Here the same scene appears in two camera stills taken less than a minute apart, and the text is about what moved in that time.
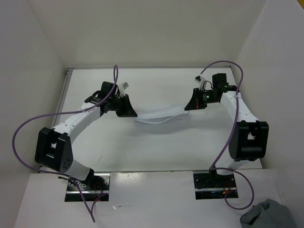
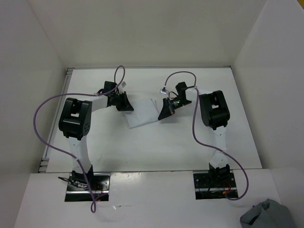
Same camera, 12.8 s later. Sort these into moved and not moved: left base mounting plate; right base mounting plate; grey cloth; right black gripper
Moved: right black gripper
Not moved: left base mounting plate; grey cloth; right base mounting plate
